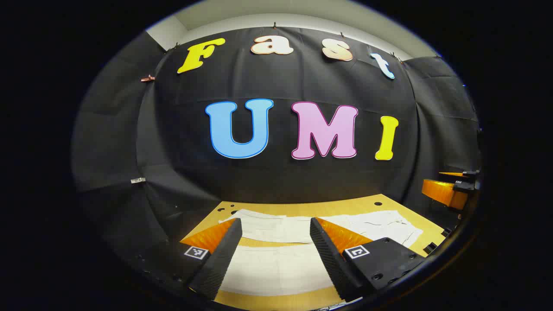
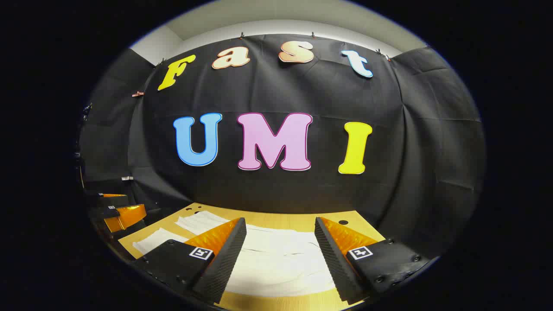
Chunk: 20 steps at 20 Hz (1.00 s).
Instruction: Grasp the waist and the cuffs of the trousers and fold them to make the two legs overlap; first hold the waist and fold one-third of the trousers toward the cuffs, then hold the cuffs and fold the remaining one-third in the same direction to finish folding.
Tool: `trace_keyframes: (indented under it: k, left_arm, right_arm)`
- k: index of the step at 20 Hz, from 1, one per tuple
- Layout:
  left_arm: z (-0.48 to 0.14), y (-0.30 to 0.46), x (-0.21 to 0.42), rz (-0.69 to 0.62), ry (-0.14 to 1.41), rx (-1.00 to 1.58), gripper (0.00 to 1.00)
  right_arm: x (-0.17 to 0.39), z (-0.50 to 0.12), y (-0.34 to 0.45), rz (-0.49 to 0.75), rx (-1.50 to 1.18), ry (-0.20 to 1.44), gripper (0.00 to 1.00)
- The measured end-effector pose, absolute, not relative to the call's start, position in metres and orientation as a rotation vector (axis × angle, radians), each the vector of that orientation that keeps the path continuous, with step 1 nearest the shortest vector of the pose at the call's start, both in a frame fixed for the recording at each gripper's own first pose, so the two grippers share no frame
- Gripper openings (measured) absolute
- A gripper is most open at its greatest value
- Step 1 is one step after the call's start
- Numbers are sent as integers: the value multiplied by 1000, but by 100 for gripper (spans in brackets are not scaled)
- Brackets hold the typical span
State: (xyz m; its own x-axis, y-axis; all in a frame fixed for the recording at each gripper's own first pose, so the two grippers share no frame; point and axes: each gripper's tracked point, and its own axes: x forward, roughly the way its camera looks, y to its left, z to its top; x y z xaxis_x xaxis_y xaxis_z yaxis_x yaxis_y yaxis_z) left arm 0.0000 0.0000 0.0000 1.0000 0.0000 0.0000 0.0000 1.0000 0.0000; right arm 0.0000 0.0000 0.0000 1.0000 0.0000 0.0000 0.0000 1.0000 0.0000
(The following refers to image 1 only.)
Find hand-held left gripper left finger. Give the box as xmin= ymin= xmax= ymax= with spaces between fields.
xmin=130 ymin=218 xmax=243 ymax=301

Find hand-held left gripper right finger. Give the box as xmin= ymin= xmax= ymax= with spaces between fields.
xmin=310 ymin=217 xmax=427 ymax=302

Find white jeans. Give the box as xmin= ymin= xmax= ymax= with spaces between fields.
xmin=218 ymin=209 xmax=424 ymax=297

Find black backdrop cloth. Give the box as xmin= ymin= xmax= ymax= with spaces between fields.
xmin=71 ymin=26 xmax=482 ymax=277

